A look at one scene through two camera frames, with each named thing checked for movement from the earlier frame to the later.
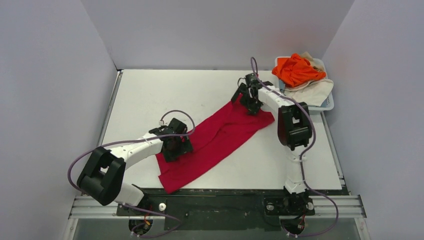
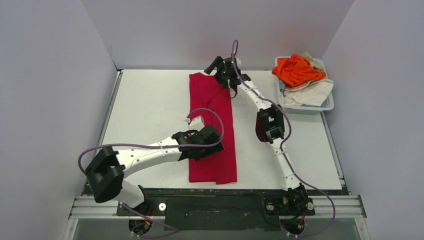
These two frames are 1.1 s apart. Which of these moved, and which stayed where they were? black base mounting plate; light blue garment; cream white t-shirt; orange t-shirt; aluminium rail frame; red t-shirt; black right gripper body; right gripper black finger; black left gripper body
Moved: red t-shirt; right gripper black finger; black right gripper body; black left gripper body
Stayed: light blue garment; cream white t-shirt; black base mounting plate; orange t-shirt; aluminium rail frame
